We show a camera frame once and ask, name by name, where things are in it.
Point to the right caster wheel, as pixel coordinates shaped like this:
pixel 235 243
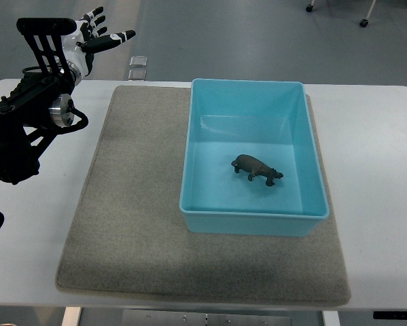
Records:
pixel 363 23

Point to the white table leg right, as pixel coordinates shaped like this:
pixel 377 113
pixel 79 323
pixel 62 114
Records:
pixel 330 318

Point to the upper floor outlet plate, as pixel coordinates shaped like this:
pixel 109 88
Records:
pixel 138 61

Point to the floor outlet plate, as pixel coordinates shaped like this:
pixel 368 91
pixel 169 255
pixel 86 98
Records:
pixel 137 75
pixel 138 61

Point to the black table control panel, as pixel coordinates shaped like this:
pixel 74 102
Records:
pixel 390 315

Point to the lower floor outlet plate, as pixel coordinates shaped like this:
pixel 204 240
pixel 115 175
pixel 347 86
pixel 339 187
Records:
pixel 137 75

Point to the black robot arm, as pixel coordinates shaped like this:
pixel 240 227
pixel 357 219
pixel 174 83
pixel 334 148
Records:
pixel 39 108

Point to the grey felt mat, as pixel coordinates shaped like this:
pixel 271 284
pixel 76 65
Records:
pixel 129 239

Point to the white table leg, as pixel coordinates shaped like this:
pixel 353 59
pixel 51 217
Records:
pixel 330 318
pixel 71 316

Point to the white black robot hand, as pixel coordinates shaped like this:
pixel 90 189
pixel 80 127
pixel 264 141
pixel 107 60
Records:
pixel 89 38

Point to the white table leg left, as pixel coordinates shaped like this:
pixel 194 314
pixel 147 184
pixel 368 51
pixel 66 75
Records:
pixel 71 316

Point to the brown hippo toy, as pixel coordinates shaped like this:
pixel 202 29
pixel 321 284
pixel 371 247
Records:
pixel 256 167

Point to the blue plastic box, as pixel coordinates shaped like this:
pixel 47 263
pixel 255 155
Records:
pixel 271 121

